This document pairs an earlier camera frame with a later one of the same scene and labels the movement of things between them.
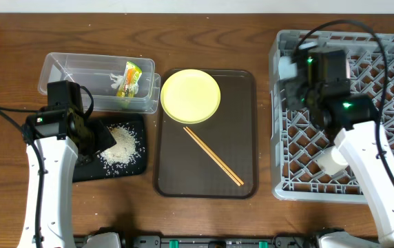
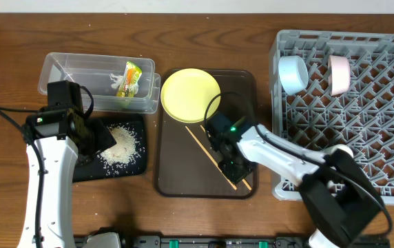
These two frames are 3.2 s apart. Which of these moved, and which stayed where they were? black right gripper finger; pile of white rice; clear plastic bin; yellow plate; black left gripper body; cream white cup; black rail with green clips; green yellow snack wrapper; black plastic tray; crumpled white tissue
Moved: black right gripper finger; cream white cup
Stayed: clear plastic bin; black rail with green clips; black left gripper body; pile of white rice; green yellow snack wrapper; yellow plate; black plastic tray; crumpled white tissue
